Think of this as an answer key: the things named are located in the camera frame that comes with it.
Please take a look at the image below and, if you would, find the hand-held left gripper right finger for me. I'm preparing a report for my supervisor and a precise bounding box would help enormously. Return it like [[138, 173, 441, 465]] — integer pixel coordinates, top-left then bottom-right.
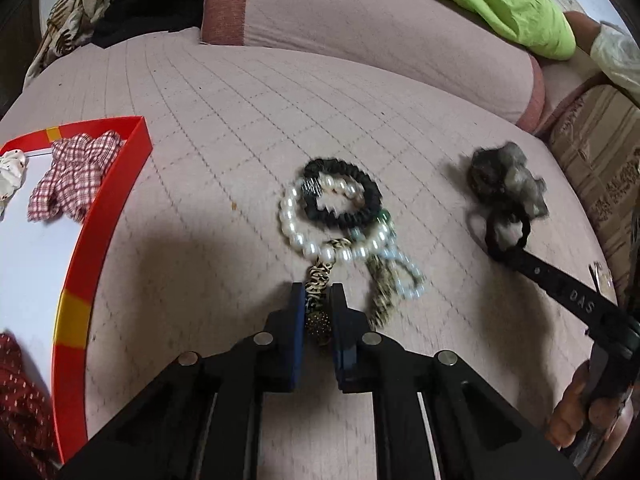
[[330, 283, 582, 480]]

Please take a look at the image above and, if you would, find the floral beige cloth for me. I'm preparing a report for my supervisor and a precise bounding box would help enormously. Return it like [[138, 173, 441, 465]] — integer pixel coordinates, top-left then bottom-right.
[[25, 0, 131, 78]]

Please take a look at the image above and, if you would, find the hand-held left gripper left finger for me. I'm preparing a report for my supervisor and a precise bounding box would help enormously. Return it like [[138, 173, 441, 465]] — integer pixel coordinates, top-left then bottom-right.
[[57, 282, 307, 480]]

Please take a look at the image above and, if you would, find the person's right hand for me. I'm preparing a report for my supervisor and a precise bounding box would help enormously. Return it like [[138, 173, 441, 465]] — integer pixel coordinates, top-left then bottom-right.
[[549, 360, 640, 478]]

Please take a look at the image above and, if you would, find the leopard print hair tie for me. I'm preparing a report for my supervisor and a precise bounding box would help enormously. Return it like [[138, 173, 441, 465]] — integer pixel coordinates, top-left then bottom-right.
[[364, 254, 402, 332]]

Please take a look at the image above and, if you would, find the black scrunchie hair tie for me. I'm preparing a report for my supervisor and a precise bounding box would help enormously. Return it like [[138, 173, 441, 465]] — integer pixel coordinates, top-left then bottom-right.
[[300, 158, 383, 225]]

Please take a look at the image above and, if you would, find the pink bolster pillow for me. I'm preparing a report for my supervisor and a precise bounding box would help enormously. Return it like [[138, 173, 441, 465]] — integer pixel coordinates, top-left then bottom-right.
[[200, 0, 546, 133]]

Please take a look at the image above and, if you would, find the white cloth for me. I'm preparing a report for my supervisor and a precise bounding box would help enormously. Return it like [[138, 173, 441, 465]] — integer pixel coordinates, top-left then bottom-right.
[[589, 22, 640, 92]]

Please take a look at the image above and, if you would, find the clear bead bracelet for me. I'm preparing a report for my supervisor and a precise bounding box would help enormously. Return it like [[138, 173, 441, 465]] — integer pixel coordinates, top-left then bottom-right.
[[349, 210, 427, 302]]

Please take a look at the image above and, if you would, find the grey fuzzy scrunchie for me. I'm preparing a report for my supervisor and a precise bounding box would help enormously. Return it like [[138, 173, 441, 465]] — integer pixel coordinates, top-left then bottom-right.
[[467, 141, 550, 262]]

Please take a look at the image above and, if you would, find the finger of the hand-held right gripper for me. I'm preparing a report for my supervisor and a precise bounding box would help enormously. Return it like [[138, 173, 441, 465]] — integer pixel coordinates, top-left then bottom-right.
[[492, 245, 626, 333]]

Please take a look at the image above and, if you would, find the red box with white inside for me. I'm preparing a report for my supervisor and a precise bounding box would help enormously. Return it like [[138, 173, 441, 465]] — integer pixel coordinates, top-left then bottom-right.
[[0, 116, 154, 465]]

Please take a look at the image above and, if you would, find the red checked scrunchie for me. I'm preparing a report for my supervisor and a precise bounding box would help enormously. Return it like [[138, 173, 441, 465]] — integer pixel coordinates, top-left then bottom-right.
[[27, 131, 126, 225]]

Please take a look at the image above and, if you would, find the leopard hair tie with glitter ball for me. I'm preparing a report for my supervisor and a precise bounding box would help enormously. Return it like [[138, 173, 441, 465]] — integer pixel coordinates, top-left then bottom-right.
[[304, 238, 357, 348]]

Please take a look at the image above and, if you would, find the white pearl bracelet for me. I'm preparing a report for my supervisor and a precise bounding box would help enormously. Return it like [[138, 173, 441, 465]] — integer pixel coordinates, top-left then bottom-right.
[[279, 172, 392, 262]]

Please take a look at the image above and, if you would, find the black cloth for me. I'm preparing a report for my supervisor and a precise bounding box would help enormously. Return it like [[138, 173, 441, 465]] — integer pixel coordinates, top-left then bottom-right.
[[92, 0, 228, 50]]

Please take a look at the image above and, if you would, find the beige patterned cushion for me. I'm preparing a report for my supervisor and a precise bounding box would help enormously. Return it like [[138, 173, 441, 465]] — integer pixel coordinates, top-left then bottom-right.
[[542, 84, 640, 306]]

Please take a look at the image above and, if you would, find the white floral scrunchie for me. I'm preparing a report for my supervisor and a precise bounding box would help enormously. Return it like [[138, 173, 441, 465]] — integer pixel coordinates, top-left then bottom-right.
[[0, 150, 28, 220]]

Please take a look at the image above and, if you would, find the dark red dotted cloth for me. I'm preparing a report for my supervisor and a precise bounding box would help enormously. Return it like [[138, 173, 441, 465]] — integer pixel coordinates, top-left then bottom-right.
[[0, 332, 61, 478]]

